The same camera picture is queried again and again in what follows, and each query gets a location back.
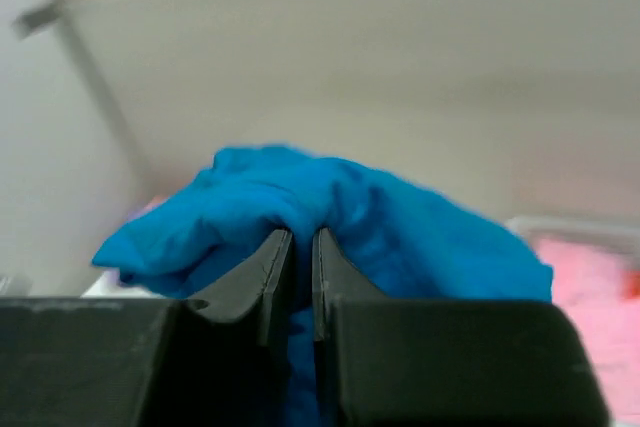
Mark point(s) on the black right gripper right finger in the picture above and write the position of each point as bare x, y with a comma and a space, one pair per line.
334, 277

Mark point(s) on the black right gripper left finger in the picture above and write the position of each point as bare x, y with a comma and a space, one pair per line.
254, 297

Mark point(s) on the blue t-shirt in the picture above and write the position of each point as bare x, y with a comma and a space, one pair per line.
408, 240

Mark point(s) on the folded purple t-shirt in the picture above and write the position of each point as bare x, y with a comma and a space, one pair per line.
149, 206

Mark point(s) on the pink t-shirt in basket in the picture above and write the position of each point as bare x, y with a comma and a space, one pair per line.
587, 285

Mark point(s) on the orange garment in basket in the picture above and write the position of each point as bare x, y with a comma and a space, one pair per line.
631, 284

